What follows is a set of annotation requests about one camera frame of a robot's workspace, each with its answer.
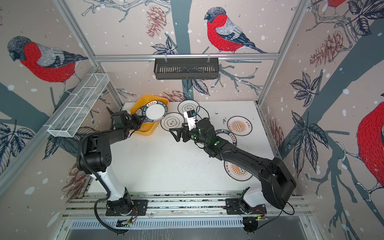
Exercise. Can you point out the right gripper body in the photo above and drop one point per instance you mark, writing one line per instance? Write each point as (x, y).
(196, 136)

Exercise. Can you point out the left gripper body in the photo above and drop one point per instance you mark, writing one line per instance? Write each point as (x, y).
(134, 123)

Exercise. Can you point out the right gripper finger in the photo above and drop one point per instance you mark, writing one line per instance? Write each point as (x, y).
(184, 137)
(179, 131)

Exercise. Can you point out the green rim lettered plate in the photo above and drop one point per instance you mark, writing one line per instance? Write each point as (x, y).
(139, 111)
(154, 111)
(227, 135)

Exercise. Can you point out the green rim lettered plate front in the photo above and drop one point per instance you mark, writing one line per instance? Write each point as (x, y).
(139, 111)

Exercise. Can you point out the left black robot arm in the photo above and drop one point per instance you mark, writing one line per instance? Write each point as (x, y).
(95, 157)

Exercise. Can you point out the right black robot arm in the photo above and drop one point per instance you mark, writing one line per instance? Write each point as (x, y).
(276, 180)

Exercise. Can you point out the yellow plastic bin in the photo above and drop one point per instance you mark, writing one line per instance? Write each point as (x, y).
(148, 128)

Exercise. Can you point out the white plate flower emblem near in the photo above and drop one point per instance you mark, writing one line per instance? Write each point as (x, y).
(172, 121)

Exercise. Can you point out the white plate flower emblem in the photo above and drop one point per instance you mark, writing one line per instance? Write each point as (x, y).
(172, 121)
(188, 105)

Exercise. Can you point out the white plate flower emblem far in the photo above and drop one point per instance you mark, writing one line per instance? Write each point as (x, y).
(188, 105)

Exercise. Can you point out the orange sunburst plate far right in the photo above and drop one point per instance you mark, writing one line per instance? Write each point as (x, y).
(239, 126)

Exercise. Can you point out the orange sunburst plate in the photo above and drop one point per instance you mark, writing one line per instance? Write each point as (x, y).
(237, 173)
(239, 126)

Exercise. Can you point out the orange sunburst plate near right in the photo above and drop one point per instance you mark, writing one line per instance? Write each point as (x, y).
(237, 173)

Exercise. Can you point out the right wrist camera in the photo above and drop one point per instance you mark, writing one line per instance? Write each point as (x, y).
(191, 118)

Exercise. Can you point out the white mesh wire shelf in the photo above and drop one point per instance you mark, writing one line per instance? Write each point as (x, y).
(81, 102)

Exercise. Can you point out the black hanging wire basket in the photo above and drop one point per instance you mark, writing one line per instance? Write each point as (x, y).
(186, 69)

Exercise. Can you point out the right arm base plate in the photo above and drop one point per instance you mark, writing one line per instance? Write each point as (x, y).
(240, 207)

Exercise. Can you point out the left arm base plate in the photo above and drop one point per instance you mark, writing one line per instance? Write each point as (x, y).
(121, 208)

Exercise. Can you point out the aluminium mounting rail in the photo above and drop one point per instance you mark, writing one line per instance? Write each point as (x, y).
(177, 206)

